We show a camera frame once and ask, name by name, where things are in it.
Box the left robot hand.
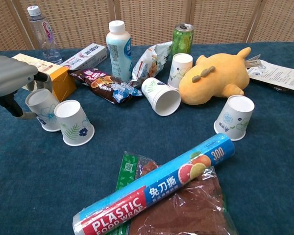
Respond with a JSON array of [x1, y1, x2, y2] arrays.
[[0, 55, 53, 120]]

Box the paper cup blue flower print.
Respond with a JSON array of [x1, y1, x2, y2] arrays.
[[25, 88, 62, 132]]

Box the paper cup fern leaf print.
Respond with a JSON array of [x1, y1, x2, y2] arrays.
[[54, 99, 95, 147]]

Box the paper cup green flower print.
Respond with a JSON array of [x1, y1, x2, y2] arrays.
[[213, 94, 255, 141]]

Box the stacked paper cups lying sideways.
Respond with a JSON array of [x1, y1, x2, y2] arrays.
[[141, 77, 182, 117]]

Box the paper cup pale flower print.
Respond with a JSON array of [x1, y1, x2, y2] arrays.
[[167, 53, 194, 89]]

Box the clear plastic water bottle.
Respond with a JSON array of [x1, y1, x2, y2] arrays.
[[27, 5, 63, 65]]

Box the yellow cardboard carton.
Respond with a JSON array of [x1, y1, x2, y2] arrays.
[[11, 53, 77, 102]]

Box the white toothpaste box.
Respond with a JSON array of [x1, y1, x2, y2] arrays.
[[60, 43, 108, 71]]

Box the brown chocolate snack wrapper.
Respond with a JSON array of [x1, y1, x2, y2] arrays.
[[69, 68, 143, 105]]

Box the pale blue drink bottle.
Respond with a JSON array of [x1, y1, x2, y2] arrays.
[[105, 20, 133, 83]]

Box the teal table cloth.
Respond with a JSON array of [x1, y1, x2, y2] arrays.
[[0, 41, 294, 235]]

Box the silver snack bag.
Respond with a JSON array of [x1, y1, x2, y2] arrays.
[[128, 41, 173, 88]]

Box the wicker folding screen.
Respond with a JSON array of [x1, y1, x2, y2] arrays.
[[0, 0, 294, 51]]

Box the green drink can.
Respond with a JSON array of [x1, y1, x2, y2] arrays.
[[171, 23, 195, 57]]

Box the blue plastic wrap roll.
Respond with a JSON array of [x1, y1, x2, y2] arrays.
[[72, 133, 236, 235]]

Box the yellow plush toy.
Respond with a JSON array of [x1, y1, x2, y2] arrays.
[[178, 47, 252, 106]]

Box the clear bag brown snack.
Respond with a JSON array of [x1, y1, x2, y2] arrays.
[[115, 151, 240, 235]]

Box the white card blister package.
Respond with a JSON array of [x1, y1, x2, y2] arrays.
[[245, 54, 294, 93]]

